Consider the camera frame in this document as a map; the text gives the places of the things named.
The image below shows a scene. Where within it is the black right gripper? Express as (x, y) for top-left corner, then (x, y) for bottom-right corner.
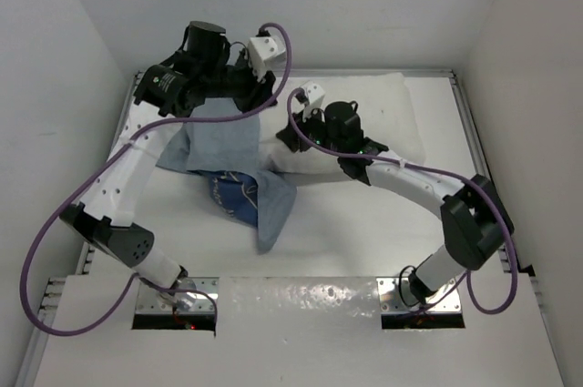
(278, 102), (344, 157)

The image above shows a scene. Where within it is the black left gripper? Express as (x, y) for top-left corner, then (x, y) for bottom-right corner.
(200, 48), (275, 116)

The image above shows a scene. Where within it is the white pillow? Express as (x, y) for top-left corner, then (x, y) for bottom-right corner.
(259, 73), (425, 175)

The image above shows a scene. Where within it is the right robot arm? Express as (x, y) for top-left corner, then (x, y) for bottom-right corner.
(276, 102), (514, 307)

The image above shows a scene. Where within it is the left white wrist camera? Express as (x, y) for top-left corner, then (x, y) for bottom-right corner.
(247, 36), (286, 81)

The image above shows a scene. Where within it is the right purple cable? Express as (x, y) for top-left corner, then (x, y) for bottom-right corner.
(286, 88), (520, 315)

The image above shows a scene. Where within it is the white front cover board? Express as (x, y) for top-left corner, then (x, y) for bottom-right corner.
(35, 278), (562, 386)

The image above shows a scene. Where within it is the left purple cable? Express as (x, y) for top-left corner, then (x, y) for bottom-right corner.
(18, 21), (293, 338)

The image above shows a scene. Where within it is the metal base plate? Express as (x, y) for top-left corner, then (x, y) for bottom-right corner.
(377, 275), (465, 315)
(135, 277), (220, 315)

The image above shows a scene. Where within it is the purple cable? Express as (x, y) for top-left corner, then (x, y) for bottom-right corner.
(18, 21), (293, 338)
(286, 88), (520, 315)

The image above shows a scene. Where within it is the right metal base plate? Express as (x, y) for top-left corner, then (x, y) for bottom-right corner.
(377, 275), (465, 315)

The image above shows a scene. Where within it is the blue patterned pillowcase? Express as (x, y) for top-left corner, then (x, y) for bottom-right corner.
(158, 116), (297, 254)

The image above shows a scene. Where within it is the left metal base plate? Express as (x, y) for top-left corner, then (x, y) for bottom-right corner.
(135, 277), (220, 315)

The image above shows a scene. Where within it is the aluminium table frame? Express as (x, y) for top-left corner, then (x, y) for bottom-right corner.
(13, 67), (547, 387)

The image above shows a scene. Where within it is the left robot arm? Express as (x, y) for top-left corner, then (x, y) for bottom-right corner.
(59, 21), (291, 289)

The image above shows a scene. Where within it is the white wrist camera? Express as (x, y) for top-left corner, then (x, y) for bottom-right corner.
(299, 81), (325, 111)
(247, 36), (286, 81)

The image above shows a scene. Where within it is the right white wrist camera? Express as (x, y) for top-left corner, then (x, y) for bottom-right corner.
(299, 81), (325, 111)

